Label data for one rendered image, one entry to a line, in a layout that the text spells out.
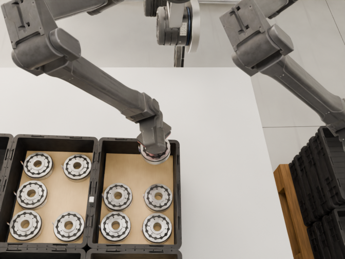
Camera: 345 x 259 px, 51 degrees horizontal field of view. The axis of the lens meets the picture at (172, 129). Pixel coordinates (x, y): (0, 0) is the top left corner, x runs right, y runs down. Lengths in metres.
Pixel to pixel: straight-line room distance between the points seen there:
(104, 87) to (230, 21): 0.31
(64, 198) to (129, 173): 0.25
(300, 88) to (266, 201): 0.80
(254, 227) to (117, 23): 2.09
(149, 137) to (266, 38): 0.43
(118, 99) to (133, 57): 1.96
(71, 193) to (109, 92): 0.62
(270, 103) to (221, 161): 1.23
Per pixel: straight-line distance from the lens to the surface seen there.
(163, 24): 1.36
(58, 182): 1.41
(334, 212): 1.96
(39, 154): 1.44
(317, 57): 3.22
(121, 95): 0.89
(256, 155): 1.67
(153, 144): 1.00
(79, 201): 1.37
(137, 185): 1.38
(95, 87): 0.82
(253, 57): 0.77
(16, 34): 0.74
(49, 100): 1.77
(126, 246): 1.21
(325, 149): 1.96
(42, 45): 0.70
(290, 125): 2.71
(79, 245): 1.22
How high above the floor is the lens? 2.11
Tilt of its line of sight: 59 degrees down
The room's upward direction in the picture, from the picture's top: 10 degrees clockwise
